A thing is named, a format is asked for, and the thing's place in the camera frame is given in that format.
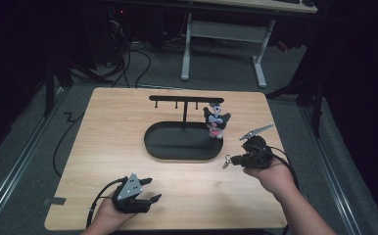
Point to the grey tape strip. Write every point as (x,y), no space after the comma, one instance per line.
(55,201)

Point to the white-framed wooden desk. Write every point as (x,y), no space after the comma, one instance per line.
(229,32)

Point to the black metal stand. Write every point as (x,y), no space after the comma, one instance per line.
(316,107)
(49,91)

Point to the small red object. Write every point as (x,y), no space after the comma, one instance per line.
(281,46)

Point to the person's right hand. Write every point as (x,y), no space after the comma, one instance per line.
(275,179)

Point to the metal floor rail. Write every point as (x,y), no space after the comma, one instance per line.
(20,160)
(335,182)

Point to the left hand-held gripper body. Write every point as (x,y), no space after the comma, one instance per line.
(130,187)

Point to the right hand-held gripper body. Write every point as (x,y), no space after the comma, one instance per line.
(257,156)

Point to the person's left hand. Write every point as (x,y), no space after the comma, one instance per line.
(107,218)

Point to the black key rack with tray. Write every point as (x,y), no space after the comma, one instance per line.
(180,143)

